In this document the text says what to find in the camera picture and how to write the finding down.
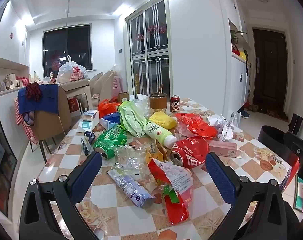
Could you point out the red checked cloth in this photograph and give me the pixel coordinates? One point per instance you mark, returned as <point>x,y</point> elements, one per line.
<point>22,125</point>

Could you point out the black round trash bin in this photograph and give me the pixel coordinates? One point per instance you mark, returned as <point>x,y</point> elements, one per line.
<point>271,137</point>

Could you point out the tan dining chair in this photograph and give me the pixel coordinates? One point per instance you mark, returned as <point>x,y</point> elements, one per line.
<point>51,127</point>

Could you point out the black boot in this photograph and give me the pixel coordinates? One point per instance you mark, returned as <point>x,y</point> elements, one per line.
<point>292,122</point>
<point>299,123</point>

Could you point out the orange plastic bag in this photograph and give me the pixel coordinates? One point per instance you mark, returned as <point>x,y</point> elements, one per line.
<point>107,108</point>

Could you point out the blue snack packet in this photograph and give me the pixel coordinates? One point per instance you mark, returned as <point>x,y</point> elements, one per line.
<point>112,120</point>

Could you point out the checkered floral tablecloth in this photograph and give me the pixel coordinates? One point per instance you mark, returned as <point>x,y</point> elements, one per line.
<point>251,170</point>

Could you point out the white side table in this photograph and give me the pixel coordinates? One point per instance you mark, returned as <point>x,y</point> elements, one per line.
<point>77,87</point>

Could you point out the white bottle with green label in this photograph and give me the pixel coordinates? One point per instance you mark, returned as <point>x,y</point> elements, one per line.
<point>157,133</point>

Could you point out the white cardboard box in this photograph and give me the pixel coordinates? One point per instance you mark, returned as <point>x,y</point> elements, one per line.
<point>89,121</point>

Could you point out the white plastic bag red print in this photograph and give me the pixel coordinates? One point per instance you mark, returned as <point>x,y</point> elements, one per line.
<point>71,71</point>

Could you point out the blue and white wrapper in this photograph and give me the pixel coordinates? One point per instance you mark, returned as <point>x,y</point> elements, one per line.
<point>129,188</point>

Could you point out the glass sliding door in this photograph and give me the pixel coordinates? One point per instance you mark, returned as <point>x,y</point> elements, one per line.
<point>151,50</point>

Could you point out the brown cup with lid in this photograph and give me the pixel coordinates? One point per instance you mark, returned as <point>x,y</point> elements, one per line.
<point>158,103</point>

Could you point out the red and white snack packet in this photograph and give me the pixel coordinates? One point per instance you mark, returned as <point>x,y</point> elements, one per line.
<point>177,180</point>

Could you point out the dark red knitted cloth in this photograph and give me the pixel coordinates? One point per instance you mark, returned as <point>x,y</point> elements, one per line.
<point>34,91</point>

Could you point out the small blue and white carton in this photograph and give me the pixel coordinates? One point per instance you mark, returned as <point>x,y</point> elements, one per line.
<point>89,140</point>

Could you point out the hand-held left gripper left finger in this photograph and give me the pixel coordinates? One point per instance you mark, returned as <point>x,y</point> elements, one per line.
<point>85,180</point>

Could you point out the clear crumpled plastic bag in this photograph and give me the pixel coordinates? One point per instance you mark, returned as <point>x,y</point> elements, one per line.
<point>142,101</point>

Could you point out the white hallway cabinet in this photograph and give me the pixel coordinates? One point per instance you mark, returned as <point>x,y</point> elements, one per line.
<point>239,80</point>

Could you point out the brown cardboard box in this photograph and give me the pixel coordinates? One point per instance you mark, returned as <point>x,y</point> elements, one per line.
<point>123,97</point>

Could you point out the blue shoe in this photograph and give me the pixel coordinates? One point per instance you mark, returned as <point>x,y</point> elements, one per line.
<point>245,114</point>

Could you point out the dark brown entrance door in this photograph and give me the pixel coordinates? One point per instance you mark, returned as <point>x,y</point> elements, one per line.
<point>269,70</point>

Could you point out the yellow torn wrapper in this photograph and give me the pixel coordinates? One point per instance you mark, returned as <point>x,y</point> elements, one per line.
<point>157,152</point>

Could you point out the crushed red drink can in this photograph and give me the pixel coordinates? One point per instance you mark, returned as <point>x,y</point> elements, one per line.
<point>191,152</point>

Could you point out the green potted plant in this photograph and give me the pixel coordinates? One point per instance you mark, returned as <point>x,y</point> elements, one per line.
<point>237,35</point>

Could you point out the crushed green drink can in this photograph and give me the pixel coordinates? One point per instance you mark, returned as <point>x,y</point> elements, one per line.
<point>109,140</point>

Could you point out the dark window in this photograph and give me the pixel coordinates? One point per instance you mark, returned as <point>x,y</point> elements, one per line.
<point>74,45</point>

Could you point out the pink flat box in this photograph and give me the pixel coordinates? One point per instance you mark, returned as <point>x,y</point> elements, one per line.
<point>225,148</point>

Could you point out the red plastic stool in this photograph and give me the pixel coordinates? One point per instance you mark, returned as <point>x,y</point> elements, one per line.
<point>291,172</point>

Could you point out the blue cloth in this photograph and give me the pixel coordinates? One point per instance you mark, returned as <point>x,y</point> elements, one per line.
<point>47,98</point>

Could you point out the yellow foam fruit net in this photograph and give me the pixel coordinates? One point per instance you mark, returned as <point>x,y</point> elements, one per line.
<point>164,120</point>

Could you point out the red can with cartoon face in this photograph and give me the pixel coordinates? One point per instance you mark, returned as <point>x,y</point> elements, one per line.
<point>175,104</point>

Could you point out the beige upholstered chair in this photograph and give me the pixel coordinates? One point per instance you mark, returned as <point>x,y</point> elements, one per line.
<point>101,85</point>

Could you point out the light green plastic bag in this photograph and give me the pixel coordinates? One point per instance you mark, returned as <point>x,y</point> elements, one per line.
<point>132,117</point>

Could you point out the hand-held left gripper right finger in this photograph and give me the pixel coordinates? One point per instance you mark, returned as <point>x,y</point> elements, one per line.
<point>220,177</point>

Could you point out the yellow ball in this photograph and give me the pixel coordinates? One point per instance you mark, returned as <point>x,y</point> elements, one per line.
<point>242,55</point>

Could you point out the crumpled white printed paper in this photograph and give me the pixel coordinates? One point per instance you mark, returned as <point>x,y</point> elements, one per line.
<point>225,128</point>

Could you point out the pink plastic stool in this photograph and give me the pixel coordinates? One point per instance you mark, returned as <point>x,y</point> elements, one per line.
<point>117,87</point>

